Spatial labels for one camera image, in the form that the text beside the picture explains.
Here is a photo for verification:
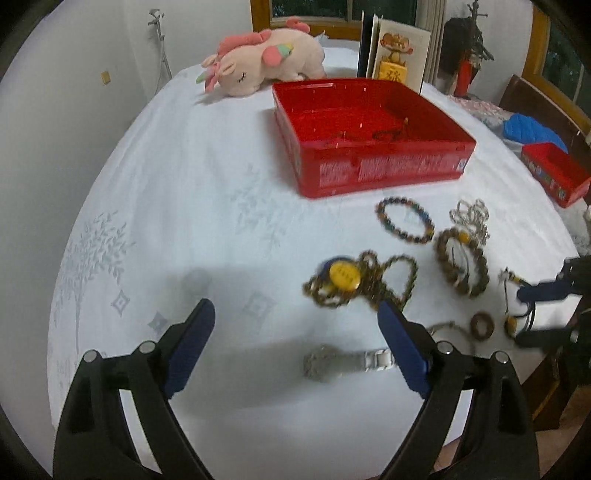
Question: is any dark cord with yellow bead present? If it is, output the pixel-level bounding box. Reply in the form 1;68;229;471
499;267;539;342

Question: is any silver chain bracelet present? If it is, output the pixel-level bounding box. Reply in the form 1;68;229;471
450;198;491;247

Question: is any brown ring pendant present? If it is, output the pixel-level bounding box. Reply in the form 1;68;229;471
427;312;496;343

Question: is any beige curtain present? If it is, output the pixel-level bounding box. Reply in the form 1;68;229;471
418;0;455;84

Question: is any bead necklace with yellow pendant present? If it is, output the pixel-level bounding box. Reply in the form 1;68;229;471
302;250;419;311

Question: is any red plastic box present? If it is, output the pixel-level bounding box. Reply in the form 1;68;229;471
271;78;477;199

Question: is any brown bead bracelet yellow bead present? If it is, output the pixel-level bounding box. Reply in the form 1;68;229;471
435;228;490;297

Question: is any wooden headboard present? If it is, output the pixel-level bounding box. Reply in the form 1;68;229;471
499;74;591;160

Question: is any pink floral quilt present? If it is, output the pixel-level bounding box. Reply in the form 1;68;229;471
450;95;513;134

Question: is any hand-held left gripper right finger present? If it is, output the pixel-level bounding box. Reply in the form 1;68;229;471
377;299;540;480

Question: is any dark branch decoration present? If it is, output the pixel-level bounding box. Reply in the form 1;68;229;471
438;0;495;95

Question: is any small red box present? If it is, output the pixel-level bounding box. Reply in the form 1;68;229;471
521;142;591;208

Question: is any wooden framed window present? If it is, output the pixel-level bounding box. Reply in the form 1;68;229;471
250;0;419;41
523;4;591;123

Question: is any multicolour bead bracelet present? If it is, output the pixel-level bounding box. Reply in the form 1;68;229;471
375;196;435;244

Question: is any silver wristwatch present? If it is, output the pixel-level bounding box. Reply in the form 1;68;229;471
302;344;397;381

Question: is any pink plush toy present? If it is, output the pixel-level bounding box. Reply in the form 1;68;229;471
196;16;328;99

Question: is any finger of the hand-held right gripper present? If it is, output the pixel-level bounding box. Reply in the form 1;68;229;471
514;310;591;350
516;256;591;304

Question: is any yellow paper figure ornament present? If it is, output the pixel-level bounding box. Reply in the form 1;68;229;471
376;33;413;84

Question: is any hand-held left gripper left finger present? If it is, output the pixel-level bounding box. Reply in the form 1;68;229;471
53;298;216;480

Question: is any blue cloth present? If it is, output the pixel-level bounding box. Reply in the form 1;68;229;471
501;113;570;153

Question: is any open hardcover book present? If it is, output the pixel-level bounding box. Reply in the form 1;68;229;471
356;11;434;95

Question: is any metal wall pipe fixture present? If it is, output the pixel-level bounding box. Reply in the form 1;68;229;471
148;8;172;81

